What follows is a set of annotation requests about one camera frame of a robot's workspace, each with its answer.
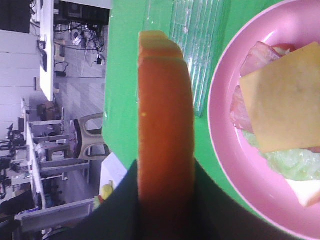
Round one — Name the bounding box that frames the beige plastic stool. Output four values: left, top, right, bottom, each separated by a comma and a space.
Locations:
69, 112, 110, 161

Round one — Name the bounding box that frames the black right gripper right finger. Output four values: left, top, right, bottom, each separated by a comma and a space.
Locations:
192, 162, 296, 240

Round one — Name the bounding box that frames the bacon strip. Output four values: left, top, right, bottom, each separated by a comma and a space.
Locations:
229, 85, 254, 133
240, 41, 296, 77

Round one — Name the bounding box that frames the white bread slice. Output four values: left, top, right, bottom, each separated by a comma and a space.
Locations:
285, 179, 320, 208

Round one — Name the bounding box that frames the green lettuce leaf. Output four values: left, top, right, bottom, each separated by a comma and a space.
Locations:
242, 129, 320, 182

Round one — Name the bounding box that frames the white desk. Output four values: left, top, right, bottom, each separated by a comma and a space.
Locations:
32, 0, 112, 102

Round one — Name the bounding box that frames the clear right plastic tray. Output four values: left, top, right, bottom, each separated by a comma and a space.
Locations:
143, 0, 230, 118

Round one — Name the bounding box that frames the yellow cheese slice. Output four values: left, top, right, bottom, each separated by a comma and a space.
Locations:
239, 42, 320, 153

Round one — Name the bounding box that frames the yellow toy figure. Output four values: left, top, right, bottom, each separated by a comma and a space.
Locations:
93, 180, 114, 209

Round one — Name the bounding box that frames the pink round plate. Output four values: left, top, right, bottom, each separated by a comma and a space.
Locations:
202, 0, 320, 240

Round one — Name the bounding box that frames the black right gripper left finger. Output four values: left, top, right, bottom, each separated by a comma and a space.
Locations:
49, 160, 140, 240

